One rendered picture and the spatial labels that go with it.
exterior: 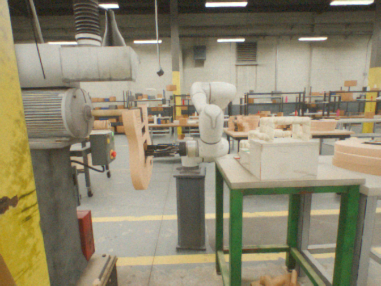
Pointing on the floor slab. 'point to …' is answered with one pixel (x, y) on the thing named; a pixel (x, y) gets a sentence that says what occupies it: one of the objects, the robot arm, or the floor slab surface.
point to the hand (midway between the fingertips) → (146, 150)
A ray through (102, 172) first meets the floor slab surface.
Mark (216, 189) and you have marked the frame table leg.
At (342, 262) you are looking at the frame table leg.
